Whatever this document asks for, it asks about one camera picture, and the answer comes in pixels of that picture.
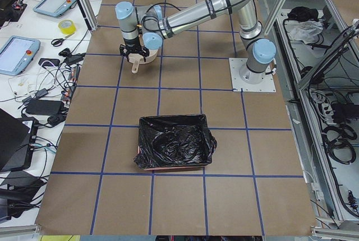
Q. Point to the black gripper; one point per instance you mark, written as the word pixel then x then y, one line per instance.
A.
pixel 131 45

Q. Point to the black handled scissors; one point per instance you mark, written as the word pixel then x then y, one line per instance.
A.
pixel 59 41

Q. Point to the white crumpled cloth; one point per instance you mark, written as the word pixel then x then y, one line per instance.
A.
pixel 307 32

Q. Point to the beige plastic dustpan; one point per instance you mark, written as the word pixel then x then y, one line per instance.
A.
pixel 137 60

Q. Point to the yellow tape roll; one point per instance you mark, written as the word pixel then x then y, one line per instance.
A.
pixel 67 27

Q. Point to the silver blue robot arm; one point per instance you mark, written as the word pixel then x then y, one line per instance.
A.
pixel 144 29

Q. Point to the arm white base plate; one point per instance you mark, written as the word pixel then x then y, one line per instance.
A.
pixel 243 80

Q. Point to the bin with black trash bag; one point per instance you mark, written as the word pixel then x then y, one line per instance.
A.
pixel 174 141

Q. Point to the lower blue teach pendant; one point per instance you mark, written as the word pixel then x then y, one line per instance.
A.
pixel 17 53

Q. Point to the black laptop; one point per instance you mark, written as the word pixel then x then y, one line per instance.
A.
pixel 17 142

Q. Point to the upper blue teach pendant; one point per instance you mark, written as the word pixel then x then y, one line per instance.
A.
pixel 53 8

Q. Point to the blue teach pendant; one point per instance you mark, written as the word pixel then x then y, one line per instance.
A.
pixel 53 8
pixel 17 53

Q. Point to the black power adapter brick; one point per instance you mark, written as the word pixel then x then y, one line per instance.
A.
pixel 44 107

